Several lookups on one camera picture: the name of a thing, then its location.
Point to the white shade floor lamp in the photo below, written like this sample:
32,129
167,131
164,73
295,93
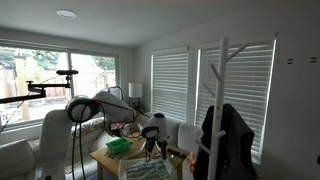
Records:
135,90

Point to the round ceiling light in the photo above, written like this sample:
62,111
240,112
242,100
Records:
66,14

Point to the dark quilted jacket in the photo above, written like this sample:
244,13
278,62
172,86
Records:
236,150

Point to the white couch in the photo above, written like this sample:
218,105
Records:
13,156

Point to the patterned cushion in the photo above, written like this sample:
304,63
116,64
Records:
93,125

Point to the black remote control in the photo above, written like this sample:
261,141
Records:
176,153

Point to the white coat rack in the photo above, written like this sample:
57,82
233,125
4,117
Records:
220,100

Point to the black stereo camera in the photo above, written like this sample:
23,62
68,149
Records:
66,72

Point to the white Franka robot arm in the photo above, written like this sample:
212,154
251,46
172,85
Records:
53,140

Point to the white window blinds wide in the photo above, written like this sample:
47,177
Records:
240,100

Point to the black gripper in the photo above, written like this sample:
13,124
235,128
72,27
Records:
151,142

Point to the white window blinds narrow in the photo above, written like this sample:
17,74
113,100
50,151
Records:
170,86

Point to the large glass window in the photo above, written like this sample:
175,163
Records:
90,76

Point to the dark wall switch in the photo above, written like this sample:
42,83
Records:
313,60
290,61

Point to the orange octopus plush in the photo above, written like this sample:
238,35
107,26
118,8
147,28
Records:
192,164

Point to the green plastic bin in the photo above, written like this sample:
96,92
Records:
117,146

